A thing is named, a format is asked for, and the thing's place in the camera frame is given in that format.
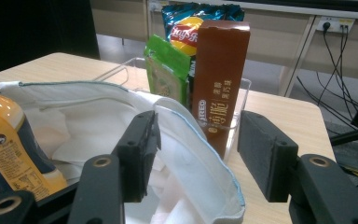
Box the green carton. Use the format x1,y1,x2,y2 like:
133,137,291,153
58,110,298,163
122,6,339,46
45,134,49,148
143,34,192,107

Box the orange juice bottle white cap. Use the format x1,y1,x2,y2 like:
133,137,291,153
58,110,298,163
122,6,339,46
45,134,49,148
0,91,69,203

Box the bundle of hanging black cables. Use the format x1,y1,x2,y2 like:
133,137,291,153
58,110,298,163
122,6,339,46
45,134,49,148
296,21,358,127

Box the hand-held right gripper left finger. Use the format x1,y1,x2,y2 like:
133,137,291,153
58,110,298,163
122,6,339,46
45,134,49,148
111,109,163,203

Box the blue chip bag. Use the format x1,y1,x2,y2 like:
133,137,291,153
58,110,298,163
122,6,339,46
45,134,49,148
160,2,246,94

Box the brown carton box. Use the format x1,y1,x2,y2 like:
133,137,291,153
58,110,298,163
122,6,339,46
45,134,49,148
191,20,252,161

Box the white wall power outlet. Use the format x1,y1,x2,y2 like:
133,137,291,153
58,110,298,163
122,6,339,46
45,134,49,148
315,16,356,34

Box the clear plastic box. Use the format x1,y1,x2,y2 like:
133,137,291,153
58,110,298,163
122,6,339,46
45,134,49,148
92,56,253,163

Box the beige background desk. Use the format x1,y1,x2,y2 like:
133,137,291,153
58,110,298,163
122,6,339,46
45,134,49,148
89,0,358,98

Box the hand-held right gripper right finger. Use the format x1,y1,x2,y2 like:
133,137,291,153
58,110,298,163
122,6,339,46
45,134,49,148
236,109,299,203

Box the black curtain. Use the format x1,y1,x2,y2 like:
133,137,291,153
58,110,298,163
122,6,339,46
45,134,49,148
0,0,101,77

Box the white tote bag orange teal pattern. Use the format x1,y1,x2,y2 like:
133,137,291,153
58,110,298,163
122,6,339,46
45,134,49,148
0,79,247,224

